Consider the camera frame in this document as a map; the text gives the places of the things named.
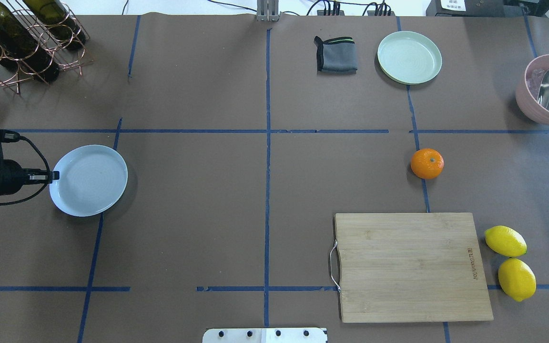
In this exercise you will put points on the aluminium frame post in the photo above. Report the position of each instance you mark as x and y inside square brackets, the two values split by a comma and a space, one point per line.
[267, 10]

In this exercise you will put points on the dark glass wine bottle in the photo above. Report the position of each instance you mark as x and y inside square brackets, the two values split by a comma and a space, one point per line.
[20, 45]

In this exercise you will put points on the yellow lemon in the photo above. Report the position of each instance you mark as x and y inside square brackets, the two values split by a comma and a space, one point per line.
[516, 279]
[505, 241]

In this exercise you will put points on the bamboo cutting board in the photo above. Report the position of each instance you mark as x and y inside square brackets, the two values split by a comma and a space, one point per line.
[410, 267]

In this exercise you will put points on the yellow lemon upper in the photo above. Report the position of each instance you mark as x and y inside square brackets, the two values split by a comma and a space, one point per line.
[505, 241]

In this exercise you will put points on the orange mandarin fruit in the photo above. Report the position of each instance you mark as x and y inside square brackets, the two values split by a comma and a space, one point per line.
[427, 163]

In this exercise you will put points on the light green plate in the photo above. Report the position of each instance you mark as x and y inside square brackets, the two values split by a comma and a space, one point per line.
[409, 58]

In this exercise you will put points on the grey folded cloth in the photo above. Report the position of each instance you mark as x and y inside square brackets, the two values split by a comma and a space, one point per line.
[336, 55]

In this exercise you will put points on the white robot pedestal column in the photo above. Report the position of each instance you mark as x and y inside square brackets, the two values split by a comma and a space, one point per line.
[266, 335]

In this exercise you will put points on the copper wire bottle rack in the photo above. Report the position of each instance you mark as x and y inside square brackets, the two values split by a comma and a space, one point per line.
[39, 39]

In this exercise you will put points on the yellow lemon lower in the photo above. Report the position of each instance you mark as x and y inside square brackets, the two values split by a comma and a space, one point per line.
[516, 279]

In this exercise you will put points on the black small computer box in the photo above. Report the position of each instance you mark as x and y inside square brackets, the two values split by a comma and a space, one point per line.
[465, 8]

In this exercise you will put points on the light blue plate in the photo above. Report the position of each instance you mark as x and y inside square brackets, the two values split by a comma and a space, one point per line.
[92, 179]

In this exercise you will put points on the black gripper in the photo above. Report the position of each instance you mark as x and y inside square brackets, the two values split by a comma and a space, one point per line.
[11, 176]

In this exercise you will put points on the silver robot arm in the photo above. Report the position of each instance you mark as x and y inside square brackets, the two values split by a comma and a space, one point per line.
[13, 177]

